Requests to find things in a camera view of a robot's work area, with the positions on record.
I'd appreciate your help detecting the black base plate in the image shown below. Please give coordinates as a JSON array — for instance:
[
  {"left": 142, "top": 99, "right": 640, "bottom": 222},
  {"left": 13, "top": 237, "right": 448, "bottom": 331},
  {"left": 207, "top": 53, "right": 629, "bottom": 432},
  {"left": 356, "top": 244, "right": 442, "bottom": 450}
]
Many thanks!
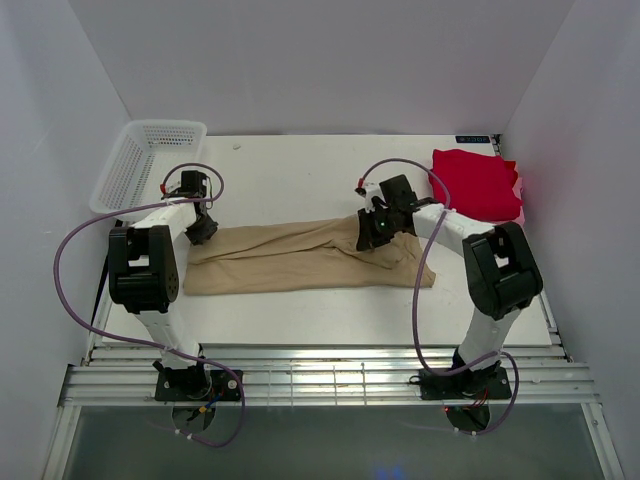
[
  {"left": 153, "top": 368, "right": 241, "bottom": 403},
  {"left": 414, "top": 367, "right": 512, "bottom": 400}
]

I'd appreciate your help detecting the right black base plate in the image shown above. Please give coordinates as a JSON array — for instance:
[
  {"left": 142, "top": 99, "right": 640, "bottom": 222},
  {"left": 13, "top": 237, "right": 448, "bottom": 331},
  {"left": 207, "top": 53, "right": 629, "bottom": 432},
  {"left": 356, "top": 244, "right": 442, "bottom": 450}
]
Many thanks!
[{"left": 414, "top": 367, "right": 512, "bottom": 400}]

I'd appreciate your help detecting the red folded t shirt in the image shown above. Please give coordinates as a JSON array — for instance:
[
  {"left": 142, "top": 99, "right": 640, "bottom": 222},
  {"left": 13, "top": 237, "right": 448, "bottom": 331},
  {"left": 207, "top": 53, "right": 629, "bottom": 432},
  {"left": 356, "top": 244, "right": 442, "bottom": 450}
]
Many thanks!
[{"left": 432, "top": 149, "right": 520, "bottom": 223}]

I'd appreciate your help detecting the aluminium rail frame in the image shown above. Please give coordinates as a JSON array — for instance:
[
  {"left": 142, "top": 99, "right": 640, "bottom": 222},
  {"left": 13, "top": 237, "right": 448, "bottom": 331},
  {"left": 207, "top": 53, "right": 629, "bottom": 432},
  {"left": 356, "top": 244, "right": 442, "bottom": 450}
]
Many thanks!
[{"left": 60, "top": 345, "right": 599, "bottom": 407}]

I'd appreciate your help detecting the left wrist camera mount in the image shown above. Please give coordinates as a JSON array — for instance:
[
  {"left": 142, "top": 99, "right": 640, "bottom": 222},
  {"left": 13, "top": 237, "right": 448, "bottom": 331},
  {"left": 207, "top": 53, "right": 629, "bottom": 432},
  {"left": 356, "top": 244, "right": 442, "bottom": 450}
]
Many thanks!
[{"left": 160, "top": 182, "right": 184, "bottom": 199}]

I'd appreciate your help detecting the beige t shirt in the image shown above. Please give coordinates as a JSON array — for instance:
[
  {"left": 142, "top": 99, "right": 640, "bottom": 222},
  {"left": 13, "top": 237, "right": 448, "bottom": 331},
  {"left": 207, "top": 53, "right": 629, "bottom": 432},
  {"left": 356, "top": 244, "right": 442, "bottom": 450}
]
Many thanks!
[{"left": 183, "top": 216, "right": 423, "bottom": 296}]

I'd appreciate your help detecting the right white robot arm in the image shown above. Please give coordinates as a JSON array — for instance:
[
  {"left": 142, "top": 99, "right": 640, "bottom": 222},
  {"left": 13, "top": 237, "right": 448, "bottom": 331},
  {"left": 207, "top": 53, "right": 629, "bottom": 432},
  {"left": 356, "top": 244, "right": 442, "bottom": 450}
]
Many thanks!
[{"left": 356, "top": 175, "right": 543, "bottom": 400}]

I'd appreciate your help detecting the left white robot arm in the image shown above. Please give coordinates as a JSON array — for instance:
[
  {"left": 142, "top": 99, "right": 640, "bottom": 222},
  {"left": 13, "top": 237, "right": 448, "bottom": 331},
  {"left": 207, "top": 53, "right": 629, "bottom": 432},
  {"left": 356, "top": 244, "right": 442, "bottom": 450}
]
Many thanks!
[{"left": 108, "top": 170, "right": 218, "bottom": 400}]

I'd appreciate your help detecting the white plastic mesh basket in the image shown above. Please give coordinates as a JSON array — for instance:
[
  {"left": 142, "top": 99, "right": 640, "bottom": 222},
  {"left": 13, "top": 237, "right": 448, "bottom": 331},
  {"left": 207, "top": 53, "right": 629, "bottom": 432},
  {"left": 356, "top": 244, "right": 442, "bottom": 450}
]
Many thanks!
[{"left": 89, "top": 119, "right": 207, "bottom": 215}]

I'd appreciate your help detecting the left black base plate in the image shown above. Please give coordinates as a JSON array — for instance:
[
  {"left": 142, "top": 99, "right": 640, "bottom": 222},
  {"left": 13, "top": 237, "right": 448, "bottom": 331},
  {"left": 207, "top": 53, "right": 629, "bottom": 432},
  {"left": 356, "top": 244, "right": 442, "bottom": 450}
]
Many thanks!
[{"left": 153, "top": 368, "right": 241, "bottom": 403}]

